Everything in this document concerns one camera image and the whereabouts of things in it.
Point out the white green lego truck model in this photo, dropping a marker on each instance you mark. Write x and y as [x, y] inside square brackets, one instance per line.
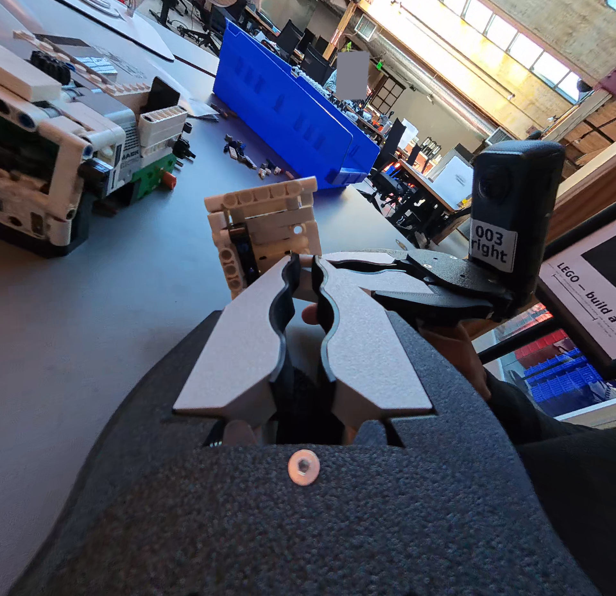
[62, 163]

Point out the wooden desk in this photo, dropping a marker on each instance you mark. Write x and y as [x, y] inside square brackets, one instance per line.
[433, 192]

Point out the black office chair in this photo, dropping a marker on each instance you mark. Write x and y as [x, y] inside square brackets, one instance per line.
[315, 64]
[387, 192]
[290, 35]
[395, 139]

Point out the white lego panel assembly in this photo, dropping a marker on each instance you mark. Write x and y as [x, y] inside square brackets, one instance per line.
[284, 220]

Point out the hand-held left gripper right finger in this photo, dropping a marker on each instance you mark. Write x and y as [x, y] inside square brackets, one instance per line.
[375, 360]

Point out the stack of blue crates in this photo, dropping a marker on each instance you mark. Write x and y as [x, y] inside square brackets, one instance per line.
[563, 379]

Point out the person's right hand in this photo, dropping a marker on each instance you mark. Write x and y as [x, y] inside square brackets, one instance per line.
[457, 350]

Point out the white box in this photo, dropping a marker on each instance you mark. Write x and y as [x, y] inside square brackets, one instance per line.
[452, 182]

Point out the black framed paper sign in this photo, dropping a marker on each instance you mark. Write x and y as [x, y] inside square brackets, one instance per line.
[582, 288]

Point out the long work table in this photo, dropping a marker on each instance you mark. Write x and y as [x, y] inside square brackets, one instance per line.
[361, 115]

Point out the pile of small lego parts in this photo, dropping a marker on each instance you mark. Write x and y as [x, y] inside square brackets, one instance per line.
[235, 149]

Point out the stack of red crates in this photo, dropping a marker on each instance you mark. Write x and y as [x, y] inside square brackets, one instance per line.
[539, 346]

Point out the blue plastic bin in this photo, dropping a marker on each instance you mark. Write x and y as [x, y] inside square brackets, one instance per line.
[288, 110]

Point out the white document holder stand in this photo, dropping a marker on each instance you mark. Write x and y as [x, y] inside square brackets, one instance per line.
[139, 33]

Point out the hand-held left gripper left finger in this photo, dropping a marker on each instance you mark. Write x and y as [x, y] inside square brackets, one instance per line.
[226, 360]

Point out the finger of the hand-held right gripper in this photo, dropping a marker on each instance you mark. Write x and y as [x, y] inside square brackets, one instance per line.
[394, 281]
[370, 257]

